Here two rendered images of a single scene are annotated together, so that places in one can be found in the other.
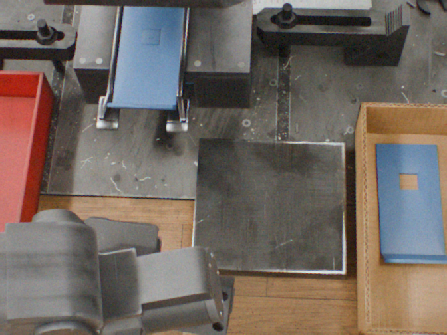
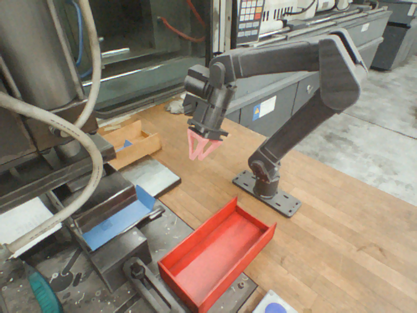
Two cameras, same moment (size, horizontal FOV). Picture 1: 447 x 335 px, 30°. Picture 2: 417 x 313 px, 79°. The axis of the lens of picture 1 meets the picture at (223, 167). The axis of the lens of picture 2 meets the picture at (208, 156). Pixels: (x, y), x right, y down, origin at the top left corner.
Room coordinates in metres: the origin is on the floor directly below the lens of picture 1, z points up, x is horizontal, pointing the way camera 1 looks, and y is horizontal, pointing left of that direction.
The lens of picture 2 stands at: (0.68, 0.44, 1.43)
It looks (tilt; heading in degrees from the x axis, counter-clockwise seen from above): 38 degrees down; 217
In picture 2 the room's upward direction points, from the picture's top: straight up
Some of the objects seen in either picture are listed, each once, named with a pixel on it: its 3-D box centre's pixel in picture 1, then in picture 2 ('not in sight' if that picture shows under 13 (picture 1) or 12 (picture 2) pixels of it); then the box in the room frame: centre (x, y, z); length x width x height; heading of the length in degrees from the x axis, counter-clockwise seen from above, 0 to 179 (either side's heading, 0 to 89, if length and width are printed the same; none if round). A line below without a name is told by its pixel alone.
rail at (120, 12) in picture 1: (117, 49); (121, 236); (0.54, 0.11, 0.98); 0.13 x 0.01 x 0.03; 173
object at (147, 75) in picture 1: (148, 52); (117, 213); (0.51, 0.07, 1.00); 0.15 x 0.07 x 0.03; 173
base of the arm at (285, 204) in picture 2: not in sight; (266, 182); (0.17, 0.26, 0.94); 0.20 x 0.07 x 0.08; 83
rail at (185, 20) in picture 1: (184, 50); not in sight; (0.53, 0.03, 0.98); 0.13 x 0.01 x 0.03; 173
